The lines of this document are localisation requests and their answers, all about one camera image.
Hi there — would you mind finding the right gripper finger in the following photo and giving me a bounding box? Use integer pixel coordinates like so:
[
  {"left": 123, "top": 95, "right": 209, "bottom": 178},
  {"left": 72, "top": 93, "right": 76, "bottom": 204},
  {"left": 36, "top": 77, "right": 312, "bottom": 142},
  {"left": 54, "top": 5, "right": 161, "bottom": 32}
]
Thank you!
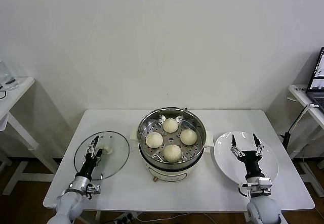
[
  {"left": 253, "top": 133, "right": 265, "bottom": 157},
  {"left": 229, "top": 133, "right": 246, "bottom": 159}
]

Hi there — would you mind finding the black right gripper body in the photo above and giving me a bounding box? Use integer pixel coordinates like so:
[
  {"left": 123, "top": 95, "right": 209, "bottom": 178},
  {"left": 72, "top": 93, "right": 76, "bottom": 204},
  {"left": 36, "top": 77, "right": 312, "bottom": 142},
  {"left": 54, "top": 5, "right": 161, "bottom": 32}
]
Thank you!
[{"left": 239, "top": 150, "right": 264, "bottom": 179}]

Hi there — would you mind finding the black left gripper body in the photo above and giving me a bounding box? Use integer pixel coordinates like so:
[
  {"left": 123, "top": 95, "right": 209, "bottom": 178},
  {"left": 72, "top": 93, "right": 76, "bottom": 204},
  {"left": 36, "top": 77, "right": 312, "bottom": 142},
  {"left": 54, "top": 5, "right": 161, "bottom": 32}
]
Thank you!
[{"left": 76, "top": 155, "right": 100, "bottom": 181}]

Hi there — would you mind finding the white steamed baozi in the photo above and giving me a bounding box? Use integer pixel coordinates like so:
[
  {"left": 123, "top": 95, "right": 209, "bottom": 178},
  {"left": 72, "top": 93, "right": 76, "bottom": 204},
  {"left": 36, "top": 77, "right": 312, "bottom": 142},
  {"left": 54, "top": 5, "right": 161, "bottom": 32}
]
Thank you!
[
  {"left": 146, "top": 131, "right": 164, "bottom": 149},
  {"left": 163, "top": 118, "right": 180, "bottom": 133},
  {"left": 179, "top": 129, "right": 198, "bottom": 146},
  {"left": 164, "top": 144, "right": 182, "bottom": 162}
]

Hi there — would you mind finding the stainless steel steamer basket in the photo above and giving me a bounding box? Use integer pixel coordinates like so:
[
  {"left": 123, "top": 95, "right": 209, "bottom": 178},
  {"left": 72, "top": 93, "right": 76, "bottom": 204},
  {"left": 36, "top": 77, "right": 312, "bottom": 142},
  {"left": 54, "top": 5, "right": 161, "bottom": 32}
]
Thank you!
[{"left": 137, "top": 107, "right": 206, "bottom": 164}]

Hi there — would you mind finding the white round plate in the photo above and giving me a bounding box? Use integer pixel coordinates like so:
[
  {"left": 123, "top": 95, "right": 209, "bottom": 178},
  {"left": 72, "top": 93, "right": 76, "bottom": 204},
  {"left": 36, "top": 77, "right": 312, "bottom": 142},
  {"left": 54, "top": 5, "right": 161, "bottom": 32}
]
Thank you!
[{"left": 213, "top": 131, "right": 279, "bottom": 189}]

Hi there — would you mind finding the black power adapter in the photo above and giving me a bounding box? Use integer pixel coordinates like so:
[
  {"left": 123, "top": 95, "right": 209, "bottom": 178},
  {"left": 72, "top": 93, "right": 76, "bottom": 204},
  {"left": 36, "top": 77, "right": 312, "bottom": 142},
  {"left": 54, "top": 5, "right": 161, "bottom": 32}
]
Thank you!
[{"left": 282, "top": 131, "right": 291, "bottom": 151}]

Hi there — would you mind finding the white power strip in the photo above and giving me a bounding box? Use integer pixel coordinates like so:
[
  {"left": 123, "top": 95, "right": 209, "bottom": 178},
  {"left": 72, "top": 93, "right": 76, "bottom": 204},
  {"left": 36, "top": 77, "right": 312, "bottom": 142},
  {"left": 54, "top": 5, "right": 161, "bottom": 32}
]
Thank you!
[{"left": 116, "top": 212, "right": 139, "bottom": 222}]

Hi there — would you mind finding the white side desk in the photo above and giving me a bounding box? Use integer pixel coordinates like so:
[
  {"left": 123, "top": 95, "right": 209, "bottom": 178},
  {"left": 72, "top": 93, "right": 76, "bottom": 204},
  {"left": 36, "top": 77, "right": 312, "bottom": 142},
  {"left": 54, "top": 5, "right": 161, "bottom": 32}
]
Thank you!
[
  {"left": 287, "top": 83, "right": 324, "bottom": 198},
  {"left": 0, "top": 76, "right": 60, "bottom": 196}
]

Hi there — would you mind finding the white electric cooking pot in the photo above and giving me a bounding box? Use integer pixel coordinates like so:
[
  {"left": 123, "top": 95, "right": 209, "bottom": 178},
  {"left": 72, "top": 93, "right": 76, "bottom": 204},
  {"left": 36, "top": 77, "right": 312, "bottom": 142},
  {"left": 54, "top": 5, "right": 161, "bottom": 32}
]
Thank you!
[{"left": 129, "top": 129, "right": 214, "bottom": 184}]

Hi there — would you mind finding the dark open laptop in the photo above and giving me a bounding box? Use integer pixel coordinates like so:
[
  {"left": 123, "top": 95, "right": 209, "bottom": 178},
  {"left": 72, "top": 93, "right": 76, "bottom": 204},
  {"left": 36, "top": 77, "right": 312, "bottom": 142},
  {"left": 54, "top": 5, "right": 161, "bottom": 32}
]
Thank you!
[{"left": 305, "top": 47, "right": 324, "bottom": 113}]

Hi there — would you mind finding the clear glass container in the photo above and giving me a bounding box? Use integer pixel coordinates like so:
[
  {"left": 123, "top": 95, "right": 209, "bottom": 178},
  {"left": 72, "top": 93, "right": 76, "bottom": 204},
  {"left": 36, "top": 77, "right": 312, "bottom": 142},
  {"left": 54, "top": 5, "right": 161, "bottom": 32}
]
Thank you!
[{"left": 0, "top": 59, "right": 21, "bottom": 91}]

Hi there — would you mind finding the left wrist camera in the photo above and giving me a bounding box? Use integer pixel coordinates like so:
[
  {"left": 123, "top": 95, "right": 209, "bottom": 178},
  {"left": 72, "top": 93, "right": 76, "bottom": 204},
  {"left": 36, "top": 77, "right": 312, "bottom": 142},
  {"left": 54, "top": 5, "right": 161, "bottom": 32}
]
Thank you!
[{"left": 87, "top": 183, "right": 102, "bottom": 196}]

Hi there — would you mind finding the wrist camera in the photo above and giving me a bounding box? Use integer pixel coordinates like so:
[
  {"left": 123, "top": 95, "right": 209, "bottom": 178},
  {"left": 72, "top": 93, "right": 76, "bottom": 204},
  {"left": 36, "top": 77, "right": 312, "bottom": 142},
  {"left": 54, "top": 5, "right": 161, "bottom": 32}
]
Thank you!
[
  {"left": 255, "top": 177, "right": 273, "bottom": 192},
  {"left": 87, "top": 183, "right": 102, "bottom": 196}
]

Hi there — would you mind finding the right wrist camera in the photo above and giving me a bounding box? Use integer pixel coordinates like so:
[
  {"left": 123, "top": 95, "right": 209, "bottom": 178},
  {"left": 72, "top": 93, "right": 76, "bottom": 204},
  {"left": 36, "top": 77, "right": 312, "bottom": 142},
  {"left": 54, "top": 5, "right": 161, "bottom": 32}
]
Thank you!
[{"left": 255, "top": 177, "right": 273, "bottom": 192}]

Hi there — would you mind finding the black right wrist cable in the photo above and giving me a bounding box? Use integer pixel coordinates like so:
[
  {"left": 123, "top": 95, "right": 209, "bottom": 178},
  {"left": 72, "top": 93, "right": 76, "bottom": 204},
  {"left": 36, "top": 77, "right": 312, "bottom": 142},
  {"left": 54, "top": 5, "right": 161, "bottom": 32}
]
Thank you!
[{"left": 238, "top": 183, "right": 252, "bottom": 198}]

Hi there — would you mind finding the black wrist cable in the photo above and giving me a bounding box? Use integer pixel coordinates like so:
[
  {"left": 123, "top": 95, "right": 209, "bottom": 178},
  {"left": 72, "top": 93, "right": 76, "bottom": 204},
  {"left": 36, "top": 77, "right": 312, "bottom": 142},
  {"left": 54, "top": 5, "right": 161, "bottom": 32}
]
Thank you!
[
  {"left": 83, "top": 185, "right": 93, "bottom": 200},
  {"left": 238, "top": 183, "right": 252, "bottom": 198}
]

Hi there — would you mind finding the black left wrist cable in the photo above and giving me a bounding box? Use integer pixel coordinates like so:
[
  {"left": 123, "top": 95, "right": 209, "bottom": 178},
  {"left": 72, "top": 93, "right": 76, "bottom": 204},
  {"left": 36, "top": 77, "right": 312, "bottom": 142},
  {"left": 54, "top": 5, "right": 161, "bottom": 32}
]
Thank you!
[{"left": 83, "top": 185, "right": 93, "bottom": 200}]

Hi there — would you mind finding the white laptop cable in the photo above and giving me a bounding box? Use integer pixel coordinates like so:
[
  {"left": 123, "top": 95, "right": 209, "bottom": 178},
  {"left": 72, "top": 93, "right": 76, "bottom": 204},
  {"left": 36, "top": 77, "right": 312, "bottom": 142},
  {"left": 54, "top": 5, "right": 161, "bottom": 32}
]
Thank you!
[{"left": 287, "top": 103, "right": 320, "bottom": 133}]

